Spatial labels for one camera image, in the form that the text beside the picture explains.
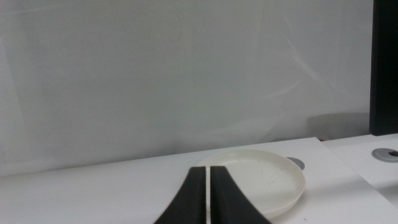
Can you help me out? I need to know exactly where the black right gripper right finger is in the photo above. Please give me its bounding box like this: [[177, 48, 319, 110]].
[[210, 166, 272, 224]]

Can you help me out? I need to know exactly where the white shallow bowl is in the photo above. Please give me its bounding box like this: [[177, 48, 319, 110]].
[[195, 149, 307, 220]]

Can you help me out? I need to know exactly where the grey round cable grommet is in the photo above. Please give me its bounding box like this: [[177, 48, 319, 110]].
[[371, 147, 398, 164], [285, 157, 305, 171]]

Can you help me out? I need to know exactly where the black upright post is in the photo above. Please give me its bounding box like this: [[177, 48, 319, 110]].
[[369, 0, 398, 136]]

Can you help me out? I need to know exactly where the white backdrop curtain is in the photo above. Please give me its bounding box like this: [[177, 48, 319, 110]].
[[0, 0, 374, 178]]

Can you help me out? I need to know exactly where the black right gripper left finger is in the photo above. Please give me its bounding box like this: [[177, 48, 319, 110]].
[[154, 166, 207, 224]]

